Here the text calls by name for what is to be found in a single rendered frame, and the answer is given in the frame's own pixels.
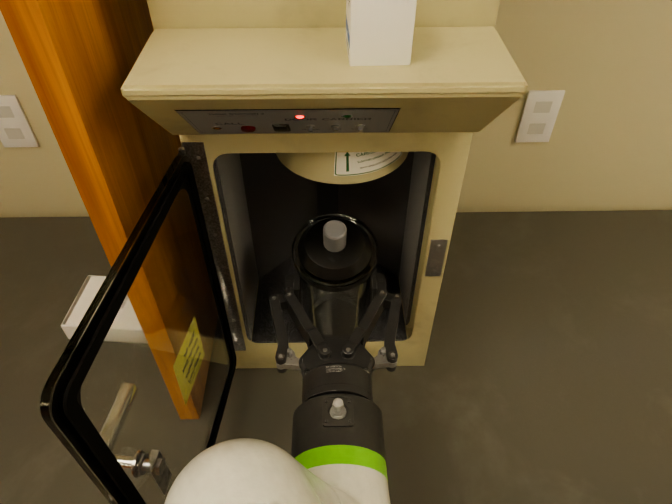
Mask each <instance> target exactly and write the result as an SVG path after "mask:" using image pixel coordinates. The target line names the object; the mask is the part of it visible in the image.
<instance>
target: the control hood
mask: <svg viewBox="0 0 672 504"><path fill-rule="evenodd" d="M527 88H528V85H527V83H526V81H525V79H524V78H523V76H522V74H521V72H520V71H519V69H518V67H517V65H516V64H515V62H514V60H513V58H512V57H511V55H510V53H509V52H508V50H507V48H506V46H505V45H504V43H503V41H502V39H501V38H500V36H499V34H498V32H497V31H496V30H495V28H494V27H493V26H486V27H414V34H413V43H412V53H411V63H410V65H389V66H350V65H349V60H348V53H347V46H346V27H343V28H201V29H154V31H153V32H152V34H151V35H150V37H149V39H148V41H147V42H146V44H145V46H144V48H143V50H142V51H141V53H140V55H139V57H138V59H137V60H136V62H135V64H134V66H133V67H132V69H131V71H130V73H129V75H128V76H127V78H126V80H125V82H124V83H123V85H122V87H121V93H122V96H123V97H125V98H126V99H127V100H128V101H129V102H130V103H132V104H133V105H134V106H135V107H137V108H138V109H139V110H141V111H142V112H143V113H145V114H146V115H147V116H149V117H150V118H151V119H152V120H154V121H155V122H156V123H158V124H159V125H160V126H162V127H163V128H164V129H165V130H167V131H168V132H169V133H171V134H172V135H215V134H200V133H199V132H197V131H196V130H195V129H194V128H193V127H192V126H191V125H190V124H189V123H188V122H187V121H186V120H185V119H184V118H182V117H181V116H180V115H179V114H178V113H177V112H176V111H175V110H233V109H344V108H400V110H399V112H398V115H397V117H396V119H395V121H394V123H393V125H392V127H391V129H390V131H389V132H350V133H425V132H479V131H481V130H482V129H483V128H484V127H486V126H487V125H488V124H489V123H490V122H492V121H493V120H494V119H495V118H496V117H498V116H499V115H500V114H501V113H503V112H504V111H505V110H506V109H507V108H509V107H510V106H511V105H512V104H514V103H515V102H516V101H517V100H518V99H520V98H521V97H522V95H524V94H525V93H526V91H527Z"/></svg>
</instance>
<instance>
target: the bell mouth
mask: <svg viewBox="0 0 672 504"><path fill-rule="evenodd" d="M276 155H277V157H278V159H279V160H280V161H281V163H282V164H283V165H284V166H285V167H287V168H288V169H289V170H291V171H292V172H294V173H296V174H297V175H300V176H302V177H304V178H307V179H310V180H313V181H317V182H322V183H328V184H356V183H363V182H368V181H372V180H375V179H378V178H381V177H383V176H385V175H387V174H389V173H391V172H392V171H394V170H395V169H397V168H398V167H399V166H400V165H401V164H402V163H403V162H404V161H405V159H406V157H407V155H408V152H319V153H276Z"/></svg>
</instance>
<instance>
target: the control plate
mask: <svg viewBox="0 0 672 504"><path fill-rule="evenodd" d="M399 110H400V108H344V109H233V110H175V111H176V112H177V113H178V114H179V115H180V116H181V117H182V118H184V119H185V120H186V121H187V122H188V123H189V124H190V125H191V126H192V127H193V128H194V129H195V130H196V131H197V132H199V133H200V134H244V133H350V132H389V131H390V129H391V127H392V125H393V123H394V121H395V119H396V117H397V115H398V112H399ZM344 114H351V115H353V117H351V118H343V117H341V116H342V115H344ZM295 115H305V116H306V117H305V118H302V119H298V118H295V117H294V116H295ZM272 124H289V126H290V130H291V131H285V132H277V131H274V129H273V126H272ZM309 125H312V126H315V128H313V131H312V132H309V131H308V128H306V126H309ZM332 125H339V126H340V128H338V131H333V128H331V126H332ZM356 125H365V127H364V128H363V131H358V128H356ZM242 126H253V127H255V128H256V130H255V131H254V132H243V131H242V130H241V127H242ZM211 127H222V129H221V130H214V129H212V128H211Z"/></svg>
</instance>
